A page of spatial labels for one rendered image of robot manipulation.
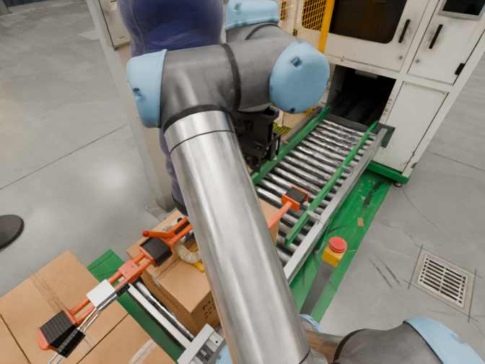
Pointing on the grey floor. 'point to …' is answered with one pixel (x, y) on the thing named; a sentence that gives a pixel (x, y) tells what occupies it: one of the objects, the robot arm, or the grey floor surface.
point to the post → (330, 261)
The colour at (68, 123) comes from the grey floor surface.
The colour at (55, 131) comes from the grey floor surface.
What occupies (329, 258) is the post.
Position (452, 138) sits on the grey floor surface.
